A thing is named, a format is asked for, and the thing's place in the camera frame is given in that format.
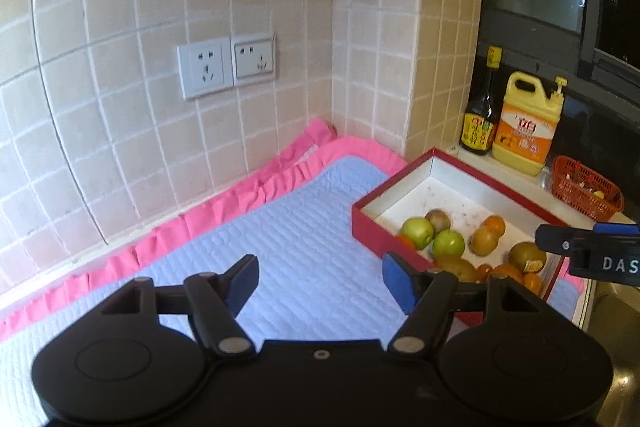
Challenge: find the red plastic basket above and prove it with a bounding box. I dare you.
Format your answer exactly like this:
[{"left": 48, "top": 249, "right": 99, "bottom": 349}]
[{"left": 551, "top": 155, "right": 625, "bottom": 223}]

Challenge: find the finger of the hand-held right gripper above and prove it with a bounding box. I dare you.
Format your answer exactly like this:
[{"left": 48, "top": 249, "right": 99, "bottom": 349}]
[
  {"left": 534, "top": 223, "right": 598, "bottom": 256},
  {"left": 594, "top": 222, "right": 640, "bottom": 236}
]

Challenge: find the red cardboard box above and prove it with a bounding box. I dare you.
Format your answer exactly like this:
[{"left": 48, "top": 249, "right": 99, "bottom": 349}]
[{"left": 351, "top": 148, "right": 572, "bottom": 328}]

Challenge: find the steel sink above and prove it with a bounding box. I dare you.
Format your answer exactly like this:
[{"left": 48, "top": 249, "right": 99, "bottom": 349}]
[{"left": 580, "top": 279, "right": 640, "bottom": 408}]

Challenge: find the yellow detergent jug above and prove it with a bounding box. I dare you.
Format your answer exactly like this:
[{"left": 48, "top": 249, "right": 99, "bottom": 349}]
[{"left": 492, "top": 72, "right": 569, "bottom": 178}]

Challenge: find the pink cloth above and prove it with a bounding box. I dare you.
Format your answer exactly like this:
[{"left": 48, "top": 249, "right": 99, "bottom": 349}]
[{"left": 0, "top": 118, "right": 408, "bottom": 343}]

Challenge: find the dark soy sauce bottle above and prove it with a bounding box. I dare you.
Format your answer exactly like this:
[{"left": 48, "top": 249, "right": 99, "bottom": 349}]
[{"left": 460, "top": 46, "right": 503, "bottom": 156}]

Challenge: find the white wall socket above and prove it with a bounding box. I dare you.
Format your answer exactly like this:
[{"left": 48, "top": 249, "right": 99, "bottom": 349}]
[
  {"left": 177, "top": 38, "right": 235, "bottom": 102},
  {"left": 231, "top": 34, "right": 277, "bottom": 82}
]

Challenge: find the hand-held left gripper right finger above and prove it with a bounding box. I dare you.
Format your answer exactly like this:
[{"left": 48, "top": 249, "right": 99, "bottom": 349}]
[{"left": 382, "top": 252, "right": 543, "bottom": 354}]

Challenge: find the green apple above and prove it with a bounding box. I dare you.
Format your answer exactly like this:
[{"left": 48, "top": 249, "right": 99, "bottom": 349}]
[
  {"left": 400, "top": 218, "right": 435, "bottom": 251},
  {"left": 432, "top": 229, "right": 466, "bottom": 260}
]

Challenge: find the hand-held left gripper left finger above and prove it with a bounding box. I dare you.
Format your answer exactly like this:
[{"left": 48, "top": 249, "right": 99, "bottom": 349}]
[{"left": 102, "top": 254, "right": 260, "bottom": 355}]

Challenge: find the light blue quilted mat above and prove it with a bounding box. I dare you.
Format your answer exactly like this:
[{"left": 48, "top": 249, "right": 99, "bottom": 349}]
[{"left": 0, "top": 155, "right": 584, "bottom": 408}]

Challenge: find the brown kiwi with sticker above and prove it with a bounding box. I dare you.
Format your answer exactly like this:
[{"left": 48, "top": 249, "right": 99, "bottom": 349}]
[{"left": 509, "top": 242, "right": 547, "bottom": 277}]

